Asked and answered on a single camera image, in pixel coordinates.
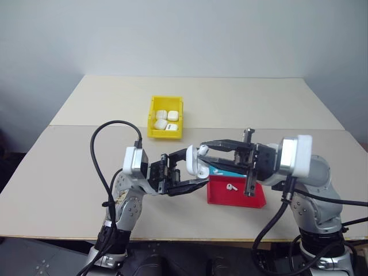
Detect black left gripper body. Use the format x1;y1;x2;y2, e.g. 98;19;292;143
148;154;182;194

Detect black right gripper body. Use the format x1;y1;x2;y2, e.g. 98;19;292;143
233;128;278;198

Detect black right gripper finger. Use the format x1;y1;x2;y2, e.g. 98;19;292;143
200;139;244;152
198;155;247;174

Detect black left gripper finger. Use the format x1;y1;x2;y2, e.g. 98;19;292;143
167;179;209;197
168;147;190;171

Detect yellow plastic bin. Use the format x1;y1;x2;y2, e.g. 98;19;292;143
147;95;185;141

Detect blue plastic tray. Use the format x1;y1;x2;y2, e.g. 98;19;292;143
208;164;248;178

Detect red plastic tray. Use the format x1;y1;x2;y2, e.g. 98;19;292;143
206;174;267;209

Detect dark rounded shape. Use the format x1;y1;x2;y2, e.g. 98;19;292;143
137;250;202;276

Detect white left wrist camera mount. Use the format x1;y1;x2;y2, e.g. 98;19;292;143
122;146;150;183

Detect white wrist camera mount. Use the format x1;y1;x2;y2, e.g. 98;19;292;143
277;134;313;178
122;146;150;183

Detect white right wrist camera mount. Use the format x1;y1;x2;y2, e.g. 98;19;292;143
277;134;313;178

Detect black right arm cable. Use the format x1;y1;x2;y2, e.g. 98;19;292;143
251;177;297;276

